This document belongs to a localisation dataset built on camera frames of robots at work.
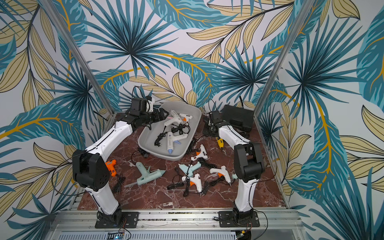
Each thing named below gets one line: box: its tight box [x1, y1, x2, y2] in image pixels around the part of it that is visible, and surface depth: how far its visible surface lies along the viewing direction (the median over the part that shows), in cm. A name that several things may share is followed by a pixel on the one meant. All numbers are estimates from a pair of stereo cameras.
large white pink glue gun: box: [164, 109, 184, 128], surface depth 112 cm
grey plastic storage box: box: [137, 102, 202, 161], surface depth 103 cm
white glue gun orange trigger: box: [181, 173, 202, 193], surface depth 86 cm
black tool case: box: [222, 104, 254, 134], surface depth 116 cm
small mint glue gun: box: [178, 161, 202, 177], surface depth 91 cm
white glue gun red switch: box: [191, 144, 209, 162], surface depth 97 cm
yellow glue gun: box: [217, 138, 224, 148], surface depth 102 cm
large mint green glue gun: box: [124, 162, 166, 188], surface depth 87 cm
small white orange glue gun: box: [179, 113, 193, 122], surface depth 117 cm
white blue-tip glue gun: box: [167, 131, 188, 154], surface depth 102 cm
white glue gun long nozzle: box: [209, 165, 232, 187], surface depth 89 cm
